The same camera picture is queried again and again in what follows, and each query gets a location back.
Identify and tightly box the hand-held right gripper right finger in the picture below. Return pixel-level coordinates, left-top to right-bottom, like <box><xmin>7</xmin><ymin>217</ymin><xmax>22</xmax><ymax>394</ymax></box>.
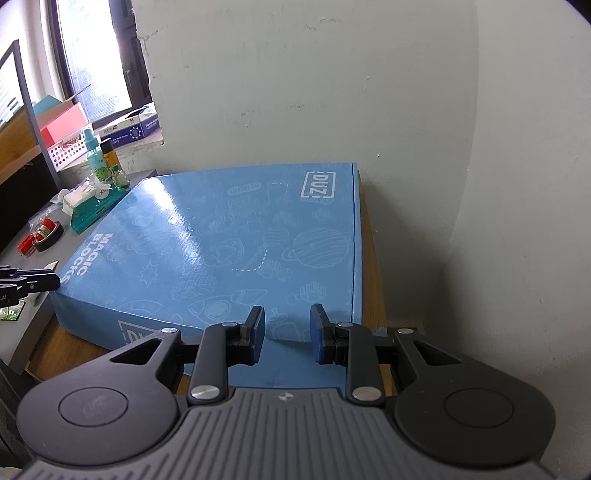
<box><xmin>309</xmin><ymin>303</ymin><xmax>463</xmax><ymax>407</ymax></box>

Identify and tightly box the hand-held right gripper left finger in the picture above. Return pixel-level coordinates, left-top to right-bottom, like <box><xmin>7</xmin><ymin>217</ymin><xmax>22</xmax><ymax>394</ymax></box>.
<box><xmin>108</xmin><ymin>305</ymin><xmax>267</xmax><ymax>407</ymax></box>

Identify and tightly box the blue printed cardboard box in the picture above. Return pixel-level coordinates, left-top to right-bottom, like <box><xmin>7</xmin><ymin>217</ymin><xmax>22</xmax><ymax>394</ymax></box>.
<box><xmin>48</xmin><ymin>161</ymin><xmax>399</xmax><ymax>389</ymax></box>

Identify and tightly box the black tape roll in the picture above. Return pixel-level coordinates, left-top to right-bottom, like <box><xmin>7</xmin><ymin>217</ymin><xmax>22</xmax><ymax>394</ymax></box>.
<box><xmin>33</xmin><ymin>220</ymin><xmax>64</xmax><ymax>253</ymax></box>

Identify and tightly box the teal plastic pouch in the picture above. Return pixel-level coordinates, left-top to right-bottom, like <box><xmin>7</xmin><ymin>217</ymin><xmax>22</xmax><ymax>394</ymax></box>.
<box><xmin>69</xmin><ymin>186</ymin><xmax>130</xmax><ymax>233</ymax></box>

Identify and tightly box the white tissue pack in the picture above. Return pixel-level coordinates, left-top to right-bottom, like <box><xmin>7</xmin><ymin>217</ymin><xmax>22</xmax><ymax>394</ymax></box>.
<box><xmin>62</xmin><ymin>181</ymin><xmax>110</xmax><ymax>214</ymax></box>

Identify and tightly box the wooden counter shelf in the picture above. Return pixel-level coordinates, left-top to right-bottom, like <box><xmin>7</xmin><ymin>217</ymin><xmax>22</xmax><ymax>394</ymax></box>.
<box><xmin>0</xmin><ymin>105</ymin><xmax>48</xmax><ymax>186</ymax></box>

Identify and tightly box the white plastic basket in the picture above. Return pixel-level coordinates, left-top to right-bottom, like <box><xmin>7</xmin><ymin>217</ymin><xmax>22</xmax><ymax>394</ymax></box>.
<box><xmin>46</xmin><ymin>134</ymin><xmax>100</xmax><ymax>173</ymax></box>

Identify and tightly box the light blue spray bottle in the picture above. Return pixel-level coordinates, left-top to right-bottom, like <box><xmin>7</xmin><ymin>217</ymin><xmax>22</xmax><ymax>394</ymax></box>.
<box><xmin>82</xmin><ymin>128</ymin><xmax>110</xmax><ymax>184</ymax></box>

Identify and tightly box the yellow and black can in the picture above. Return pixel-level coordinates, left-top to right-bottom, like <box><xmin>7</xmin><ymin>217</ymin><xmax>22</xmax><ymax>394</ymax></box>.
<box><xmin>100</xmin><ymin>138</ymin><xmax>121</xmax><ymax>179</ymax></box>

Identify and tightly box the red box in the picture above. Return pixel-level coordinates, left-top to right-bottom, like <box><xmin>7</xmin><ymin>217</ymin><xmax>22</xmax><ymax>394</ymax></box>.
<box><xmin>39</xmin><ymin>102</ymin><xmax>91</xmax><ymax>145</ymax></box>

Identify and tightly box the stone window sill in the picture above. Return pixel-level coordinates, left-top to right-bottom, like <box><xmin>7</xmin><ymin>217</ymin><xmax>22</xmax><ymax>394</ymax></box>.
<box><xmin>59</xmin><ymin>129</ymin><xmax>165</xmax><ymax>186</ymax></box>

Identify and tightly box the blue and white glove box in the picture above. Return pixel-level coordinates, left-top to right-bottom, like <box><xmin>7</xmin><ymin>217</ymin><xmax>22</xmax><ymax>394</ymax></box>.
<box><xmin>92</xmin><ymin>103</ymin><xmax>161</xmax><ymax>142</ymax></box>

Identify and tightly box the striped glass partition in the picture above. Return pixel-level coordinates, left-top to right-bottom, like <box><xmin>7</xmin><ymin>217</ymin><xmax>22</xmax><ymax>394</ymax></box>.
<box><xmin>0</xmin><ymin>39</ymin><xmax>62</xmax><ymax>186</ymax></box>

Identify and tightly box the dark framed window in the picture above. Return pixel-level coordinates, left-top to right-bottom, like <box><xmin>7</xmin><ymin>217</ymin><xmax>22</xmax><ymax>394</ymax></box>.
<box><xmin>54</xmin><ymin>0</ymin><xmax>153</xmax><ymax>121</ymax></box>

